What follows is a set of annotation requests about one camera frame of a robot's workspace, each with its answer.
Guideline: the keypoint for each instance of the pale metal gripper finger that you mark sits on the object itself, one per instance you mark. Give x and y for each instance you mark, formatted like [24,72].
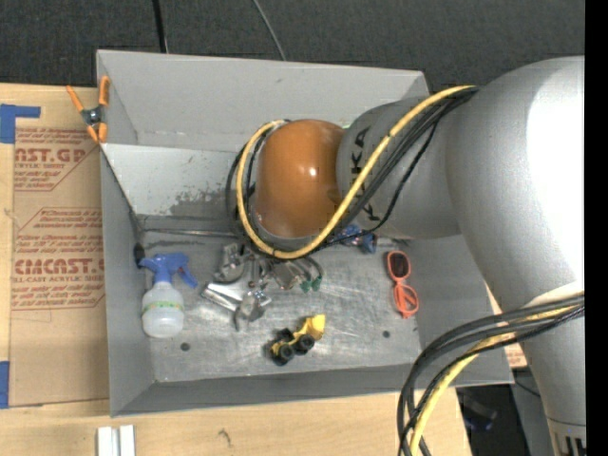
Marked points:
[221,295]
[252,304]

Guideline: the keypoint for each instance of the yellow toy truck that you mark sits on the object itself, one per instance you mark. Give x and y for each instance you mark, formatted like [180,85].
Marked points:
[304,333]

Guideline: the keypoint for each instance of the blue and white spray bottle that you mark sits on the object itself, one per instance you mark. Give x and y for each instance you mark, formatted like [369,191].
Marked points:
[162,307]

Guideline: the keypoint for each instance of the grey metal bin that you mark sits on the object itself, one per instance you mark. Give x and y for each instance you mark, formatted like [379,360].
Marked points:
[199,354]

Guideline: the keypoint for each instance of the small blue object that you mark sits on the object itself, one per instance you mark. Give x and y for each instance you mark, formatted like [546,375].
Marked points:
[354,234]

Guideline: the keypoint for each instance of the orange sunglasses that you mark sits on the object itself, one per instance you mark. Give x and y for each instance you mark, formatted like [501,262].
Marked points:
[398,266]

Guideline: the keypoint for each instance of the brown cardboard board red print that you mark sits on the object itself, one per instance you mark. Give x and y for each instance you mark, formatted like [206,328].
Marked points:
[52,330]

